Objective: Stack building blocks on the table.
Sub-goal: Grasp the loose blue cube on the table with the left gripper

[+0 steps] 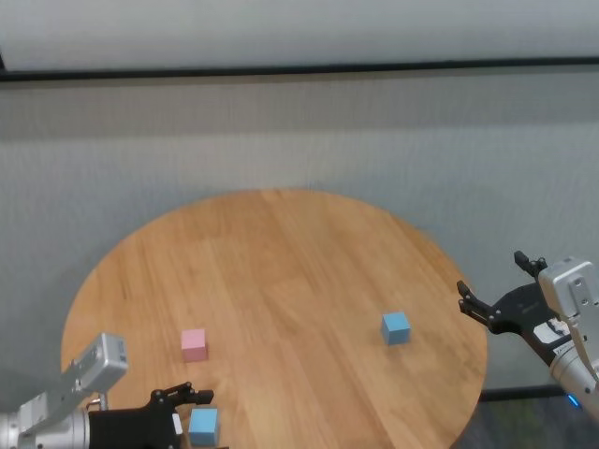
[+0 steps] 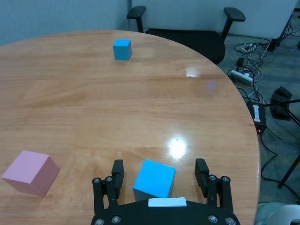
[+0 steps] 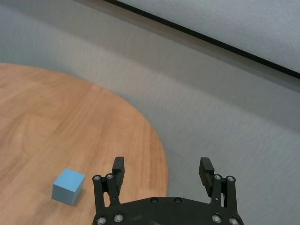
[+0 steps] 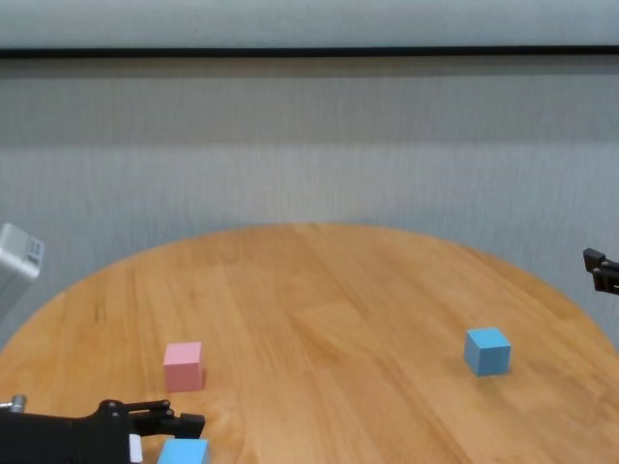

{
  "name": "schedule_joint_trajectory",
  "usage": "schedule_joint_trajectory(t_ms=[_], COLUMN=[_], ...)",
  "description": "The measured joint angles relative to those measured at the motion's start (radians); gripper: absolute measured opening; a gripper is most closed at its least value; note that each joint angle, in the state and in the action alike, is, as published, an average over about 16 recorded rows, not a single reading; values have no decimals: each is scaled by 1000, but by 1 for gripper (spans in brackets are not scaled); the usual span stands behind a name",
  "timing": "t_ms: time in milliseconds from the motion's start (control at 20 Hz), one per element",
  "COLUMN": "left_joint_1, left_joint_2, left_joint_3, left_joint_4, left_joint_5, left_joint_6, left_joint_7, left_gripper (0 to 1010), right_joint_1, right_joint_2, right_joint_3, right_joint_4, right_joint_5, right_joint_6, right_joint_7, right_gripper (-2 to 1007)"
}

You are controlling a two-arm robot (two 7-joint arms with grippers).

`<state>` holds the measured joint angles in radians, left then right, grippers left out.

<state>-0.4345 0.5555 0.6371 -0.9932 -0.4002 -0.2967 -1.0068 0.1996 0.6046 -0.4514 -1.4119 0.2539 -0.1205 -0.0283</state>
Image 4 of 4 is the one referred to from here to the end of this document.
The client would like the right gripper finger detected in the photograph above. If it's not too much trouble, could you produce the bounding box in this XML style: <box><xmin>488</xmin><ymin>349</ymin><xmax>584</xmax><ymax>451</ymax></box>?
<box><xmin>582</xmin><ymin>247</ymin><xmax>619</xmax><ymax>296</ymax></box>

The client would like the pink cube block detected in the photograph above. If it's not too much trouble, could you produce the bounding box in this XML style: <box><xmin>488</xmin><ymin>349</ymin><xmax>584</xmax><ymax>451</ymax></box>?
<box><xmin>162</xmin><ymin>341</ymin><xmax>205</xmax><ymax>393</ymax></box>

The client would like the left arm cable with plug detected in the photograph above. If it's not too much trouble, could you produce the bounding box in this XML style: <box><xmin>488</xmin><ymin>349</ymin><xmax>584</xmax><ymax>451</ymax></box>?
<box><xmin>0</xmin><ymin>393</ymin><xmax>29</xmax><ymax>414</ymax></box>

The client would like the black wall rail strip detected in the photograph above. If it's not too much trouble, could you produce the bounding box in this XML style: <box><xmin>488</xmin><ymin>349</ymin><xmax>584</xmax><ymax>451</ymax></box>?
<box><xmin>0</xmin><ymin>44</ymin><xmax>619</xmax><ymax>62</ymax></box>

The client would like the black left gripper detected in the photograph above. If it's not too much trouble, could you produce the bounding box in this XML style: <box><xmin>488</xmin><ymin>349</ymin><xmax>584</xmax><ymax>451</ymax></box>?
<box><xmin>0</xmin><ymin>399</ymin><xmax>207</xmax><ymax>464</ymax></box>

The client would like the blue cube block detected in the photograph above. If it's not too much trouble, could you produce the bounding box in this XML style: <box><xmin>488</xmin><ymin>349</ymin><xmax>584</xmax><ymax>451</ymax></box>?
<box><xmin>463</xmin><ymin>327</ymin><xmax>513</xmax><ymax>377</ymax></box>
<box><xmin>157</xmin><ymin>438</ymin><xmax>212</xmax><ymax>464</ymax></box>

